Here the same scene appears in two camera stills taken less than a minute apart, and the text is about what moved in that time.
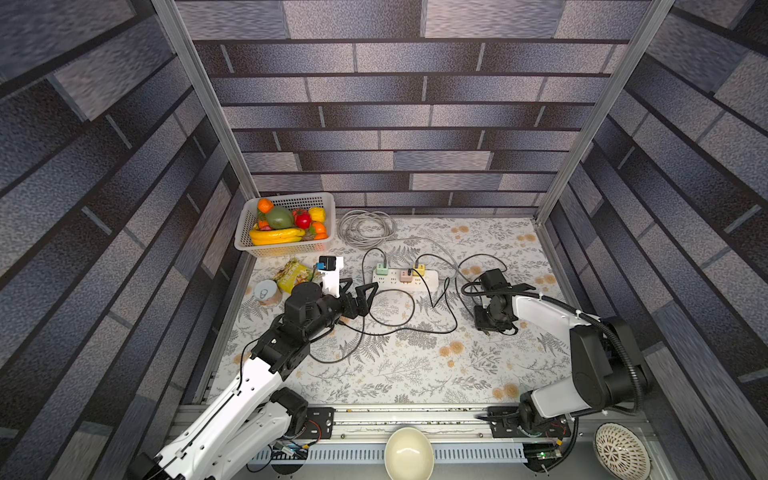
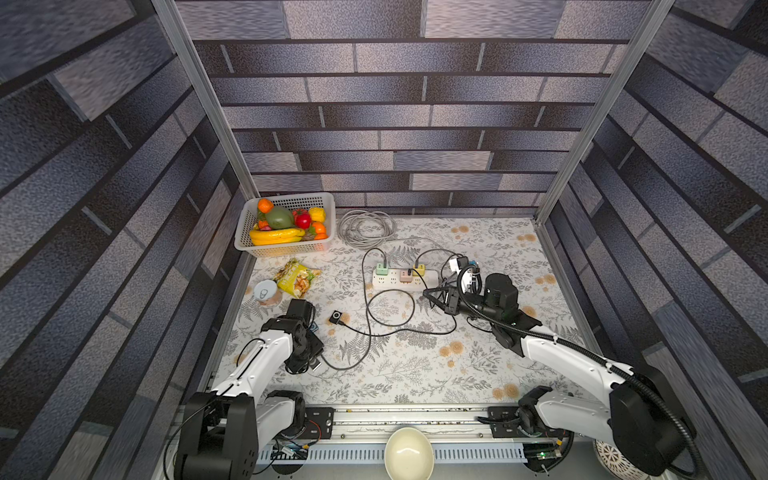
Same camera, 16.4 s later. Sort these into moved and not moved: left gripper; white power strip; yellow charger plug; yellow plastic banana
Moved: left gripper
Not moved: yellow plastic banana; yellow charger plug; white power strip
